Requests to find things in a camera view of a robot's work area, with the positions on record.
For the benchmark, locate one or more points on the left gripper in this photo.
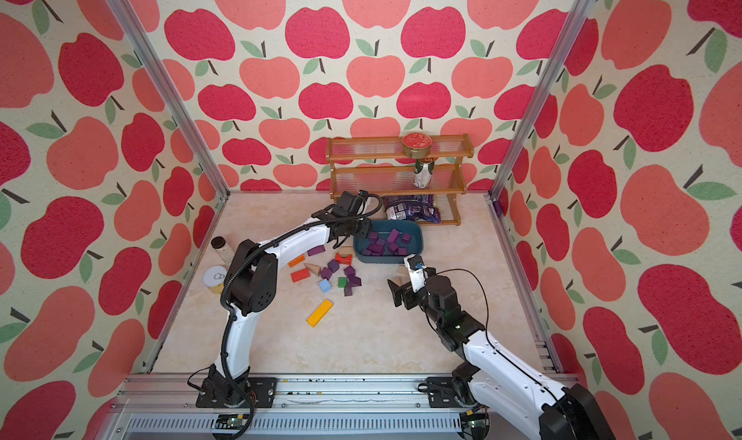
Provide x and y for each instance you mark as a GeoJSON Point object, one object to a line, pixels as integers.
{"type": "Point", "coordinates": [364, 233]}

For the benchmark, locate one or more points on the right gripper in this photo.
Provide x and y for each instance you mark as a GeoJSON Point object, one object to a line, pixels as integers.
{"type": "Point", "coordinates": [409, 294]}

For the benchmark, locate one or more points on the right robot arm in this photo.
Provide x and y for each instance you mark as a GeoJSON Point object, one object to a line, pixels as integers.
{"type": "Point", "coordinates": [492, 376]}

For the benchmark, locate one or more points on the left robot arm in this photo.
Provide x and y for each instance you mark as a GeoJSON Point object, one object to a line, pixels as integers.
{"type": "Point", "coordinates": [250, 287]}

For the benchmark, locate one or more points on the teal plastic storage bin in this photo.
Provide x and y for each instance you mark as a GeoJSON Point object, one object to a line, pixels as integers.
{"type": "Point", "coordinates": [383, 227]}

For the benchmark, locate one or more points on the purple wedge block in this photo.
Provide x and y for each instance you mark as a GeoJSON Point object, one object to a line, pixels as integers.
{"type": "Point", "coordinates": [316, 250]}

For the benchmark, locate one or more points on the red arch block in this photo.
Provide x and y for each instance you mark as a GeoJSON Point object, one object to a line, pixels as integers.
{"type": "Point", "coordinates": [344, 260]}

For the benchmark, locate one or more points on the natural wood triangle block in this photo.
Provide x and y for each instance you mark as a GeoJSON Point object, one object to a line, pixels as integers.
{"type": "Point", "coordinates": [313, 269]}

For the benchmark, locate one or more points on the purple snack bag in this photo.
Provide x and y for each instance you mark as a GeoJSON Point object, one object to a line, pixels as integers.
{"type": "Point", "coordinates": [413, 208]}

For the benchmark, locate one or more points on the purple rectangular block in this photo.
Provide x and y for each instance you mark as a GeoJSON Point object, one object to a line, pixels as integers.
{"type": "Point", "coordinates": [355, 280]}

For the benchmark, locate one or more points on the orange wooden block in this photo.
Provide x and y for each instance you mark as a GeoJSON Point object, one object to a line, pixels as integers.
{"type": "Point", "coordinates": [296, 261]}

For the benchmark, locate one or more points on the light blue cube block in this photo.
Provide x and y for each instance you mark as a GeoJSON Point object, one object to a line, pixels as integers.
{"type": "Point", "coordinates": [325, 286]}

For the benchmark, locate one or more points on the red rectangular block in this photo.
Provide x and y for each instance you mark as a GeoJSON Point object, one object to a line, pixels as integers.
{"type": "Point", "coordinates": [300, 275]}

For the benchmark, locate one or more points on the small green white bottle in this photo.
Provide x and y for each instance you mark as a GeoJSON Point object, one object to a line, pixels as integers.
{"type": "Point", "coordinates": [423, 169]}

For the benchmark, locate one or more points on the yellow long block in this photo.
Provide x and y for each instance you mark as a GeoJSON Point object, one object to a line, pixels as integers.
{"type": "Point", "coordinates": [319, 313]}

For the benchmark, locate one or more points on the red lidded tin can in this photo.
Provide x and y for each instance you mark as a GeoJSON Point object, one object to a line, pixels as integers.
{"type": "Point", "coordinates": [417, 146]}

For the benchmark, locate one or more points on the wooden three-tier shelf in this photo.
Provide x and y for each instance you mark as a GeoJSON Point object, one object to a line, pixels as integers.
{"type": "Point", "coordinates": [374, 165]}

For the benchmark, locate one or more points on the glass jar black lid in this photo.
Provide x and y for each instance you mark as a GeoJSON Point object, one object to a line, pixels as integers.
{"type": "Point", "coordinates": [222, 248]}

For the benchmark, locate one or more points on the yellow can white lid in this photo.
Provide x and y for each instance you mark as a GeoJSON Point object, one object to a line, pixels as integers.
{"type": "Point", "coordinates": [214, 279]}

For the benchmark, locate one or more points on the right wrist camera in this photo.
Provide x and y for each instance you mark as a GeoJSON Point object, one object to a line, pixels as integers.
{"type": "Point", "coordinates": [416, 270]}

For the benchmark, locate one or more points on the left aluminium frame post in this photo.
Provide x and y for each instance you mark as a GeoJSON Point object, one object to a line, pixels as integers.
{"type": "Point", "coordinates": [125, 14]}

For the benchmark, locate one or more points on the aluminium frame post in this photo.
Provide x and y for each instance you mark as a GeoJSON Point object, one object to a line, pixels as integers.
{"type": "Point", "coordinates": [554, 66]}
{"type": "Point", "coordinates": [125, 14]}

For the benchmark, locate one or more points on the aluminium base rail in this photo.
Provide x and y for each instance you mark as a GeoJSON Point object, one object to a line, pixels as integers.
{"type": "Point", "coordinates": [297, 406]}

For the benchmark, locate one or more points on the right aluminium frame post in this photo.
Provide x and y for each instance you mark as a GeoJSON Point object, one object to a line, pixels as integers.
{"type": "Point", "coordinates": [554, 66]}

